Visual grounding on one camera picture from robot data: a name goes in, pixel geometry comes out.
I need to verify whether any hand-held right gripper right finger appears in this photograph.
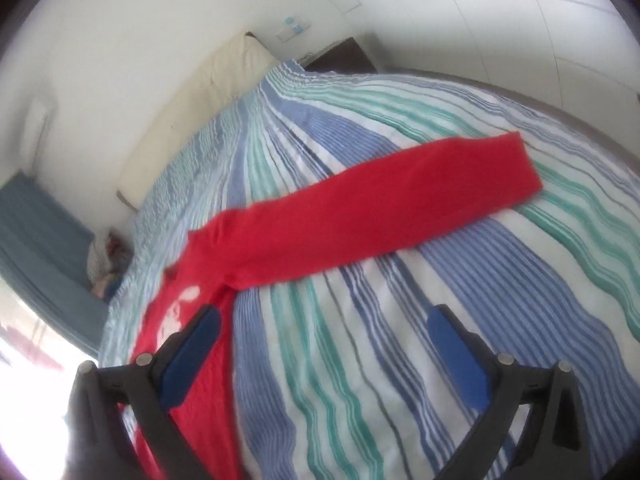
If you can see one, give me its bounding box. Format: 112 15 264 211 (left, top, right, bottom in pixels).
426 304 597 480

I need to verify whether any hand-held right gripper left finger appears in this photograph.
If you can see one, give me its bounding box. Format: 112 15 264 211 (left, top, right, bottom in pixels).
66 304 223 480

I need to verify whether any red knit sweater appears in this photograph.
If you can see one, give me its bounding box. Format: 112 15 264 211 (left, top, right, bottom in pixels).
129 131 545 480

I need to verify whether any pile of folded clothes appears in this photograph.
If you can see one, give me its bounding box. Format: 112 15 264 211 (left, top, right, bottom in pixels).
87 229 135 302

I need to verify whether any striped blue green blanket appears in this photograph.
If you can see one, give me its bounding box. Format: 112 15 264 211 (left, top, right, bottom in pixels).
97 59 640 480

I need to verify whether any blue curtain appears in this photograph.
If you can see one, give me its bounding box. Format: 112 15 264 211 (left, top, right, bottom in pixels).
0 170 112 358

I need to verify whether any cream padded headboard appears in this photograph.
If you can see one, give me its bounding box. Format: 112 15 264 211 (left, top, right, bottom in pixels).
116 32 282 211

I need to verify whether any dark wooden nightstand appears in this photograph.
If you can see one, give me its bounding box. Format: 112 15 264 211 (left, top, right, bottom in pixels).
302 36 382 76

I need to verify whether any white wardrobe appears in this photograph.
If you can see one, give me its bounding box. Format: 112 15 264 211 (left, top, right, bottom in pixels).
320 0 640 121

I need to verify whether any white wall socket panel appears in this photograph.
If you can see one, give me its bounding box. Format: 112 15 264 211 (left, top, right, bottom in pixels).
276 17 311 42

